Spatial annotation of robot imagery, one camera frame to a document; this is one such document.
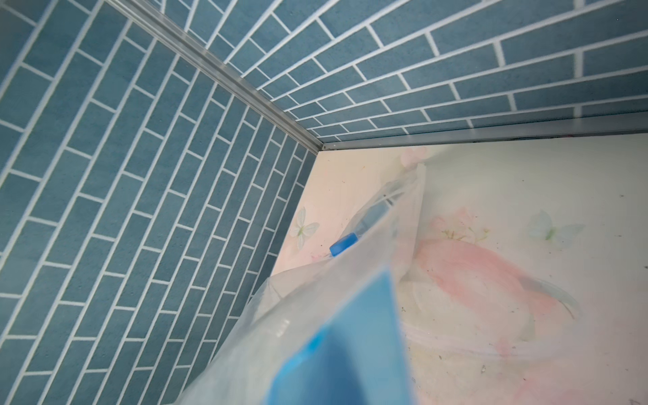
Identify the clear vacuum bag blue zip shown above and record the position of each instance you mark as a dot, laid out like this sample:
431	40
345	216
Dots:
327	332

